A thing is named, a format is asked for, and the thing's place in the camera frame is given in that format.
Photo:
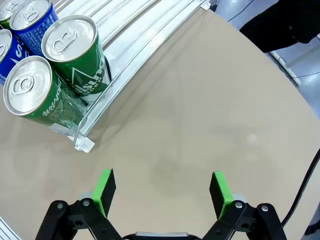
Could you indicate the person torso black jacket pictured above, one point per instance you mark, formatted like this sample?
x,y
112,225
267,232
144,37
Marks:
x,y
280,22

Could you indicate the clear plastic can dispenser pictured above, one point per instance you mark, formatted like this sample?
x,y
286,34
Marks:
x,y
140,32

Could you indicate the green soda can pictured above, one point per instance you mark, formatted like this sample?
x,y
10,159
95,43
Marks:
x,y
27,85
70,37

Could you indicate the blue Pocari Sweat can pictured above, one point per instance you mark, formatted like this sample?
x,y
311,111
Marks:
x,y
12,57
30,15

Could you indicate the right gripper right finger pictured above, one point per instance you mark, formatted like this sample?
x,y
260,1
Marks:
x,y
220,195

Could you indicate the slatted aluminium platform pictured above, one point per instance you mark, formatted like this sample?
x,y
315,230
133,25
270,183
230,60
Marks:
x,y
5,231

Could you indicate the black coffee can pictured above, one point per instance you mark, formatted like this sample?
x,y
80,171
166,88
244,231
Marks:
x,y
6,10

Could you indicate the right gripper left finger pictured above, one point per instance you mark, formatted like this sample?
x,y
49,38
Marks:
x,y
105,192

